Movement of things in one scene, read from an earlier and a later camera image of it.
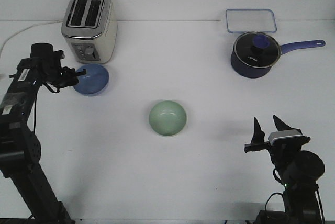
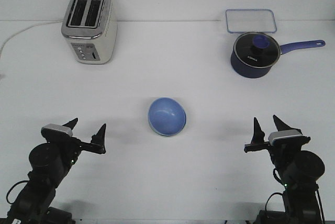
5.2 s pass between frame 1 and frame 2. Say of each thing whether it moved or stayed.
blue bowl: moved
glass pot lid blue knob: stayed
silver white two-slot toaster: stayed
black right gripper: stayed
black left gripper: moved
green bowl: stayed
